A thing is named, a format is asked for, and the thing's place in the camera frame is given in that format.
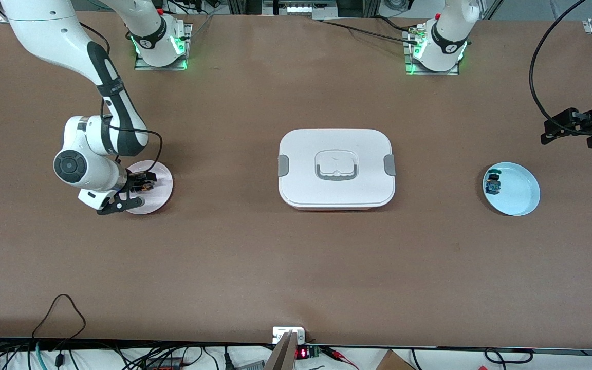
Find white lidded box grey latches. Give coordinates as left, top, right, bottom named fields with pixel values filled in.
left=277, top=128, right=396, bottom=211

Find round pink plate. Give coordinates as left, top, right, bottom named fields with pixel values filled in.
left=121, top=160, right=174, bottom=215

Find round light blue plate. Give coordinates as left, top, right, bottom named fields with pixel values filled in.
left=482, top=162, right=541, bottom=217

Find aluminium profile bar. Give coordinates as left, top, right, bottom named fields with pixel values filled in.
left=264, top=331, right=299, bottom=370

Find brown cardboard piece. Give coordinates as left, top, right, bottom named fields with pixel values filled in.
left=376, top=349, right=416, bottom=370

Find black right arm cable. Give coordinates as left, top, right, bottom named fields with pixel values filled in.
left=88, top=23, right=164, bottom=174

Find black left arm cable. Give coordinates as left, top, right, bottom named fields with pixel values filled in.
left=528, top=0, right=592, bottom=137

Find blue and black switch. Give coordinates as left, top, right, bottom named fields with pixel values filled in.
left=485, top=170, right=503, bottom=196

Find thin black looped cable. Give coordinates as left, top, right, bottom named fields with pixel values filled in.
left=31, top=294, right=87, bottom=341

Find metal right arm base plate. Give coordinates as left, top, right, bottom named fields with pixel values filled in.
left=134, top=23, right=194, bottom=71

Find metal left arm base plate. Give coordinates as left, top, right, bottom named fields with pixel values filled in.
left=404, top=28, right=461, bottom=76

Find white metal bracket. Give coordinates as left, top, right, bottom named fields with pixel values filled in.
left=272, top=326, right=307, bottom=345

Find black cable to arm base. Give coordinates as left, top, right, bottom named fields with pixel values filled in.
left=321, top=15, right=422, bottom=44

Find black cable loop under edge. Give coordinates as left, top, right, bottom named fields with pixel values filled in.
left=483, top=348, right=534, bottom=365

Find aluminium frame with lights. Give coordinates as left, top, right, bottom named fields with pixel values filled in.
left=262, top=0, right=339, bottom=21

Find red clip lead wires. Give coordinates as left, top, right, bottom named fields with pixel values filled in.
left=322, top=346, right=359, bottom=369

